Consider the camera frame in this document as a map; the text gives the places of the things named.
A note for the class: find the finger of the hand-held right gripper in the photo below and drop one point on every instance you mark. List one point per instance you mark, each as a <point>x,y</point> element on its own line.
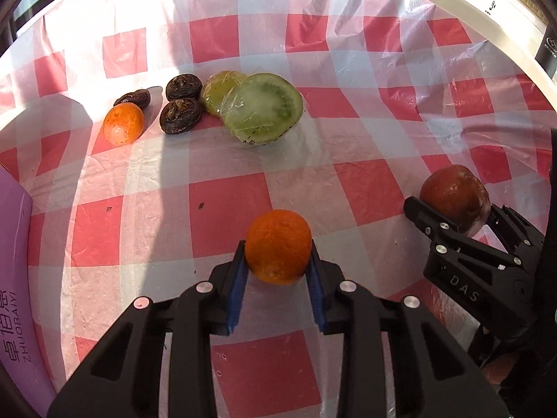
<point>518,235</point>
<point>461,261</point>

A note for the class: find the yellow-green fruit half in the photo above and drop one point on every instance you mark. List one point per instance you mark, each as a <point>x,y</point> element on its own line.
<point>217,92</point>

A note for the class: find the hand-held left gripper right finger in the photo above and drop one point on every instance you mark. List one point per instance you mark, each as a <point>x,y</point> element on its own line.
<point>315,298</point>

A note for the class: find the orange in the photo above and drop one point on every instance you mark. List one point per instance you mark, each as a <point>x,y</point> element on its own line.
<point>278,246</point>
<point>123,124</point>

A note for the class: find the white table edge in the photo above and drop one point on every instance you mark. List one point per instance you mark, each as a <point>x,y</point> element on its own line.
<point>478,13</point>

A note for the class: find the purple-rimmed cardboard box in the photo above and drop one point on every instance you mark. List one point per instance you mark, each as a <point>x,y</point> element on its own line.
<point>17,291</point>

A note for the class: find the black box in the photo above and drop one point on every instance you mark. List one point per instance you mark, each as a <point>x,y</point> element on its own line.
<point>548,52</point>

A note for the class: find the red white checkered tablecloth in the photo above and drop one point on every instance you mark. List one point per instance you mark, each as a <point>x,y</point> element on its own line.
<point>357,117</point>

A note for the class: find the green fruit half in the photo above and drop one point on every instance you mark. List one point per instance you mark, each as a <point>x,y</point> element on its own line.
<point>263,109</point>

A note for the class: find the red round fruit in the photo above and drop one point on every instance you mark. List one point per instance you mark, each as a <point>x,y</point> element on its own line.
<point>454,198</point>

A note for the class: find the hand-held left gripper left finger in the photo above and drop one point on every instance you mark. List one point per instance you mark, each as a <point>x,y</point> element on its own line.
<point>237,289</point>

